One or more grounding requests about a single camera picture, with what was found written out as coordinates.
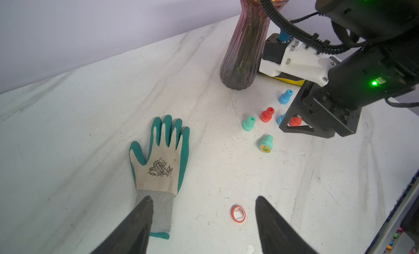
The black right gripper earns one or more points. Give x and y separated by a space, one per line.
314 113

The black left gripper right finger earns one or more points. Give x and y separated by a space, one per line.
276 235

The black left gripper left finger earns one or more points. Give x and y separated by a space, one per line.
132 235

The red stamp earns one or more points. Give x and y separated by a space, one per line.
295 122
267 115

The blue stamp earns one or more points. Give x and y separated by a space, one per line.
286 97
280 119

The green stamp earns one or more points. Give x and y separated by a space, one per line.
248 124
266 144

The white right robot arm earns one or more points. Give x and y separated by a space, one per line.
377 59

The black yellow work glove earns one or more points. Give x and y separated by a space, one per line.
290 79

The green grey work glove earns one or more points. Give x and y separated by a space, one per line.
160 175

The dark glass flower vase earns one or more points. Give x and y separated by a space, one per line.
242 60

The orange ring stamp cap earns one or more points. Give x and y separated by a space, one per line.
238 214

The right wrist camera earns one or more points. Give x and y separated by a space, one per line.
294 58

